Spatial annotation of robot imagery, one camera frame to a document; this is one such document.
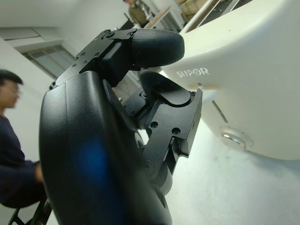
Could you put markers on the seated person in dark sweater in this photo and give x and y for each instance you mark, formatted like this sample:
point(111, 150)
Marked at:
point(11, 145)

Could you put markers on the wooden shipping crate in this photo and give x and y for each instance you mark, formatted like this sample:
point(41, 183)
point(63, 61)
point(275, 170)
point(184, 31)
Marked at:
point(187, 7)

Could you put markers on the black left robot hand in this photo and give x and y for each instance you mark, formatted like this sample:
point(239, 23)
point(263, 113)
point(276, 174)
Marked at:
point(93, 140)

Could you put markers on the wooden top workbench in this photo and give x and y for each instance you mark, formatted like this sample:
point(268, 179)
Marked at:
point(164, 16)

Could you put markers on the white two-slot toaster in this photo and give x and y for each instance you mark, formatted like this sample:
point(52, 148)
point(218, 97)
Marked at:
point(246, 70)

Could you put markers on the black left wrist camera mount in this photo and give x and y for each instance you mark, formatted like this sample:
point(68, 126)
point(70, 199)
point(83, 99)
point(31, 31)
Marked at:
point(35, 211)

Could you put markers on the standing person in olive jacket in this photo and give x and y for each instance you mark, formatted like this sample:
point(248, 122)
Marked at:
point(138, 12)

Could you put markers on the silver toaster knob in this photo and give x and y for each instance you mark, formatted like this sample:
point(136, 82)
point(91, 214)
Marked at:
point(234, 138)

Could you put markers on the wall window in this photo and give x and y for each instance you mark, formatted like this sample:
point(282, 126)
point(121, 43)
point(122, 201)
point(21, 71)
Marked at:
point(47, 61)

